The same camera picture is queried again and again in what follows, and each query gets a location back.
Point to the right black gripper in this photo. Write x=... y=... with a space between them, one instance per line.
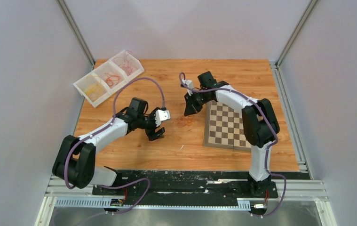
x=191 y=108

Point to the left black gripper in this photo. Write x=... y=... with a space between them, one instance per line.
x=152 y=135

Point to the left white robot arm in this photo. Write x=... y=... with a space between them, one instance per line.
x=75 y=161

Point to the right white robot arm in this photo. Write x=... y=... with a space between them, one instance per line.
x=260 y=124

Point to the wooden chessboard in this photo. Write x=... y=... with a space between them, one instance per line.
x=224 y=128

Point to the white three-compartment tray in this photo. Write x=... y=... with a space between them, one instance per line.
x=109 y=77

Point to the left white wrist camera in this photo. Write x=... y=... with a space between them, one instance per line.
x=161 y=116

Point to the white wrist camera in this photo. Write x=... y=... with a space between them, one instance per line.
x=188 y=84
x=161 y=116

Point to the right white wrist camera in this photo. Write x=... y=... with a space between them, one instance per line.
x=188 y=84

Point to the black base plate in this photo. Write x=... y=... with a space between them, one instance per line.
x=220 y=182

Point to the aluminium frame rail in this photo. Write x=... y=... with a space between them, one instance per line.
x=292 y=190

